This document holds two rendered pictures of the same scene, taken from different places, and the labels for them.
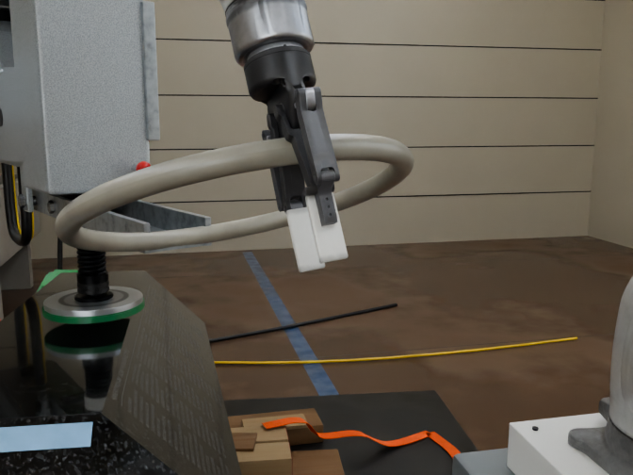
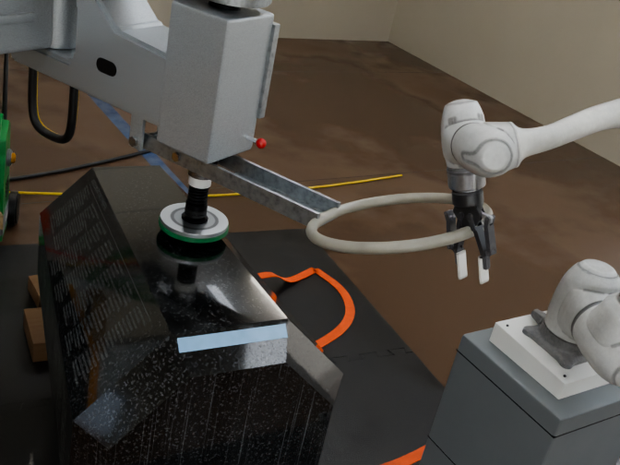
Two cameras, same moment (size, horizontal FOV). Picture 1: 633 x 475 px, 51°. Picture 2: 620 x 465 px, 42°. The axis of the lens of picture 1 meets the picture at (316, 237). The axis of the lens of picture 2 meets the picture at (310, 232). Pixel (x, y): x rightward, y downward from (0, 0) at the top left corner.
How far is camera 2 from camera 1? 1.57 m
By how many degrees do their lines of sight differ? 29
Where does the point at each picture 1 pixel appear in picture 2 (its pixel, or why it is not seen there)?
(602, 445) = (540, 336)
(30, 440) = (257, 336)
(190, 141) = not seen: outside the picture
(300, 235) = (461, 263)
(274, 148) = (467, 234)
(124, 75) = (255, 77)
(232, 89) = not seen: outside the picture
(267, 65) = (471, 200)
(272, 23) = (478, 183)
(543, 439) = (512, 331)
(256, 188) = not seen: outside the picture
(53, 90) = (221, 96)
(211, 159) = (445, 241)
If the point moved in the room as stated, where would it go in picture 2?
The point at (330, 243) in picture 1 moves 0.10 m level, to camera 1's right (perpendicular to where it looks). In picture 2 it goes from (484, 276) to (518, 275)
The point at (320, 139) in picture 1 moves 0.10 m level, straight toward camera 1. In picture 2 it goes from (492, 238) to (514, 259)
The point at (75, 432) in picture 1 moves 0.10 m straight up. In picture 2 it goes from (278, 329) to (284, 299)
